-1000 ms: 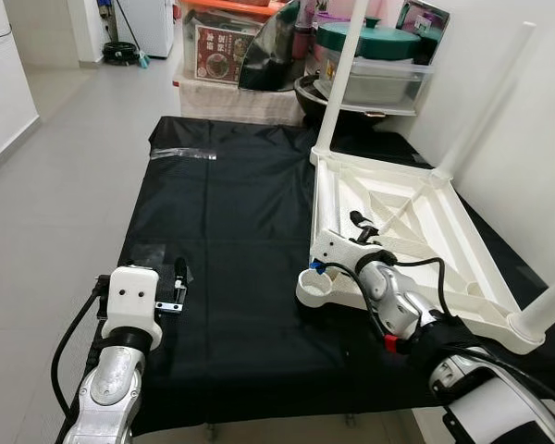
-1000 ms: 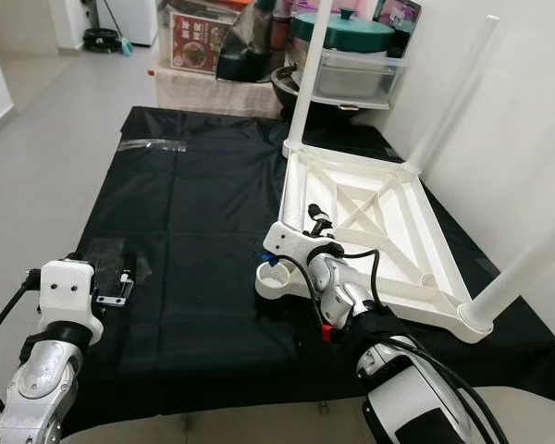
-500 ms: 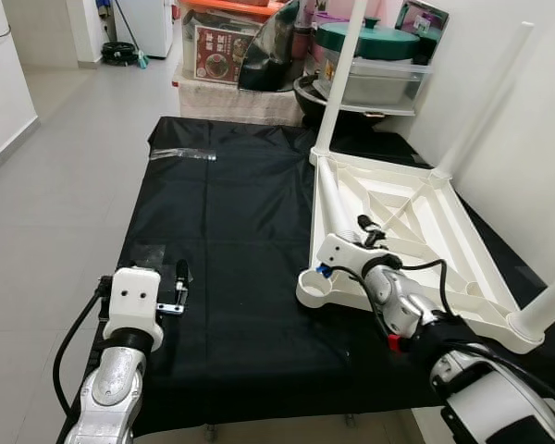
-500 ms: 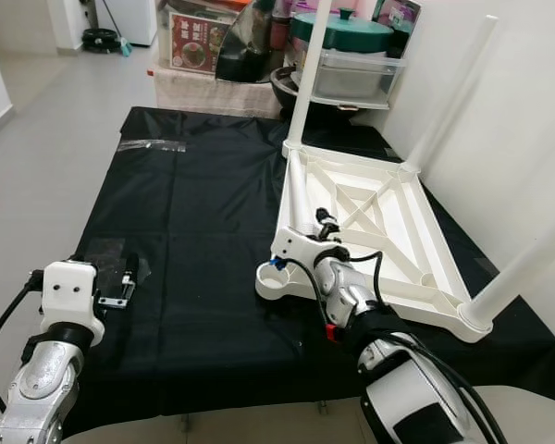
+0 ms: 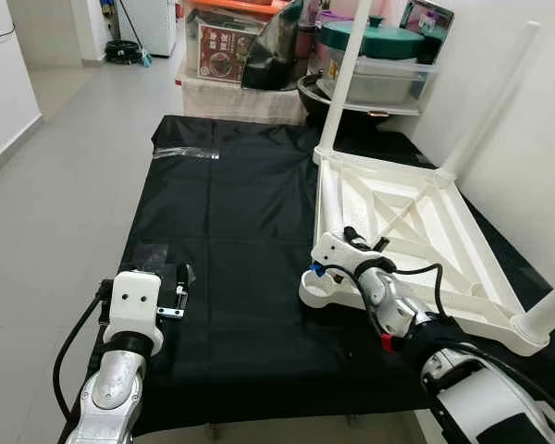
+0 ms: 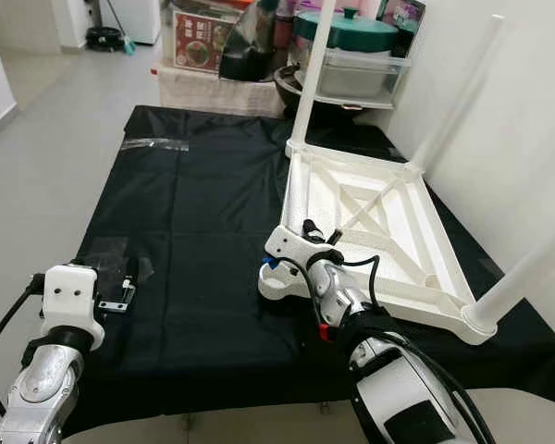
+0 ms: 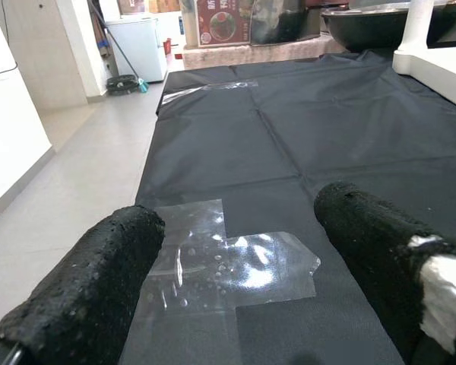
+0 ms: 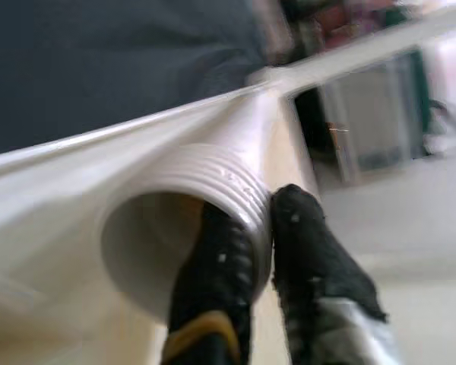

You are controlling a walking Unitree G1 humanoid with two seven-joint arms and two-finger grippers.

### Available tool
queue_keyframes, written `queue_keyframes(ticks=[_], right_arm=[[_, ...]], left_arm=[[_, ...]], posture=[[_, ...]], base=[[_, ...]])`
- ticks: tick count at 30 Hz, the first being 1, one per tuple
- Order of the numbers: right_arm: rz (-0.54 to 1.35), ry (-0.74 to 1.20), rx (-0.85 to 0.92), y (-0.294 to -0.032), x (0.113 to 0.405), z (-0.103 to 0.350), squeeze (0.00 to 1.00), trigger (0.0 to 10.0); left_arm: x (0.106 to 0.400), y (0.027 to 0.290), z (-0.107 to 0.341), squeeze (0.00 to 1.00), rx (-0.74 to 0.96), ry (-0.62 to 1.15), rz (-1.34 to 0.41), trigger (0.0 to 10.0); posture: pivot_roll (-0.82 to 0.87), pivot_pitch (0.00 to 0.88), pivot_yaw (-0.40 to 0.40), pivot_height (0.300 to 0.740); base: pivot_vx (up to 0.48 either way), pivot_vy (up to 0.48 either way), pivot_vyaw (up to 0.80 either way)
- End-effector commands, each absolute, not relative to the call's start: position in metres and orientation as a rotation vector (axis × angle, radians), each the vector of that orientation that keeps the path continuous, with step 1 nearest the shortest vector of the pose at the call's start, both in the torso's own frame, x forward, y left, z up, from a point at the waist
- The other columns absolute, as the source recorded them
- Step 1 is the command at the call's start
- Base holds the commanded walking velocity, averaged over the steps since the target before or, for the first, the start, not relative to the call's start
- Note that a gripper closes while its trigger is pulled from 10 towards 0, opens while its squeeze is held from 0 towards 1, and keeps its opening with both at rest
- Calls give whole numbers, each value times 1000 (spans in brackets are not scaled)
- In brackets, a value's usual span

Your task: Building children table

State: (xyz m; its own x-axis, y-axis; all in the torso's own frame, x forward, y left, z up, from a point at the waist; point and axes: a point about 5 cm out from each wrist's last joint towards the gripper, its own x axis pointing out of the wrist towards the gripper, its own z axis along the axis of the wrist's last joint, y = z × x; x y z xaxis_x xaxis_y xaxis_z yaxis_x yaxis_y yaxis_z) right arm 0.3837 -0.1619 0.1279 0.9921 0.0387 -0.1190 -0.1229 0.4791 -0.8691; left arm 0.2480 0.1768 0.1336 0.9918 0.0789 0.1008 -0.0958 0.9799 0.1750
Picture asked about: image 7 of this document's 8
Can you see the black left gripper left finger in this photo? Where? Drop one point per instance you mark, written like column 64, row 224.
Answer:
column 91, row 285

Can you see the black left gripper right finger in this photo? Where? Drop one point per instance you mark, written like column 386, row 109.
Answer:
column 384, row 258

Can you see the white plastic children table top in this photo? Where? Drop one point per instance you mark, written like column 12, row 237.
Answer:
column 437, row 72

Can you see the white plastic table leg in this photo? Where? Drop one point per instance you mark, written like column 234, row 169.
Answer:
column 418, row 23

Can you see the clear tape cross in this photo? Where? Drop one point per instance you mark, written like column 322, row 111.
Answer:
column 243, row 266

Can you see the black wok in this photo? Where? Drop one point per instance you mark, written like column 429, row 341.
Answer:
column 365, row 28

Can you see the clear tape strip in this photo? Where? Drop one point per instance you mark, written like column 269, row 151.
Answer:
column 213, row 88

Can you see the white appliance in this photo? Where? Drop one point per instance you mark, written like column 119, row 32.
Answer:
column 140, row 49

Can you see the dark plastic bag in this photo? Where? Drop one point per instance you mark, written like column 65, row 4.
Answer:
column 281, row 23

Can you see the orange lidded red print box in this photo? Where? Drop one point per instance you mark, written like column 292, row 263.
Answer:
column 222, row 23

